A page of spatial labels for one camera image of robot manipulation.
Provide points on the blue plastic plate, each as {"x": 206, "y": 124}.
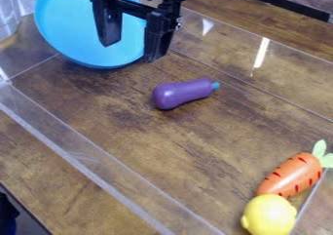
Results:
{"x": 65, "y": 24}

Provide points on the orange toy carrot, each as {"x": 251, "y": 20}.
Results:
{"x": 298, "y": 173}

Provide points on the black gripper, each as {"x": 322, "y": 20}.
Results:
{"x": 158, "y": 29}

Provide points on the yellow toy lemon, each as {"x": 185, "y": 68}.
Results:
{"x": 269, "y": 215}

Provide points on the black bar in background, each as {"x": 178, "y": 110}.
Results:
{"x": 299, "y": 9}

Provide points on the clear acrylic tray wall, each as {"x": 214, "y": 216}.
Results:
{"x": 101, "y": 164}

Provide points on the purple toy eggplant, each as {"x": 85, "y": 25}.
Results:
{"x": 169, "y": 95}

